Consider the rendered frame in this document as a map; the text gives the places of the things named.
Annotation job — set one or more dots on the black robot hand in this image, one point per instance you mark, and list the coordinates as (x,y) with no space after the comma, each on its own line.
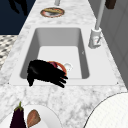
(43,71)
(20,3)

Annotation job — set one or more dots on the red round thing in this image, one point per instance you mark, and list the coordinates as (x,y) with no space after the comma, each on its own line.
(55,63)

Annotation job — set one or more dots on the brown rimmed plate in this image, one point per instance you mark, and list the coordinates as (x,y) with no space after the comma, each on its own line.
(44,13)

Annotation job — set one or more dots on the light grey sink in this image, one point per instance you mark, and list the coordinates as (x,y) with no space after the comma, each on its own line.
(60,43)

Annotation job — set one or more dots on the red and yellow food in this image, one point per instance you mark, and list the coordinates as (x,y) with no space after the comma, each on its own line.
(54,12)

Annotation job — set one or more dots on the grey upright thing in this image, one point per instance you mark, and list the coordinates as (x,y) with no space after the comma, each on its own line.
(57,2)

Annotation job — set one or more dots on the white plate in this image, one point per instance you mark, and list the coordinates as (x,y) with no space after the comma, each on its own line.
(48,116)

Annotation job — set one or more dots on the dark purple eggplant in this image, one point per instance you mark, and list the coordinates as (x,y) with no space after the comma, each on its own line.
(18,119)

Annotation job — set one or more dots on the white tap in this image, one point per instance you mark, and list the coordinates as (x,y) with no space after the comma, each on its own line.
(95,36)

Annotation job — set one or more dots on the large white round thing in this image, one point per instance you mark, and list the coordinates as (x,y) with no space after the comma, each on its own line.
(110,113)

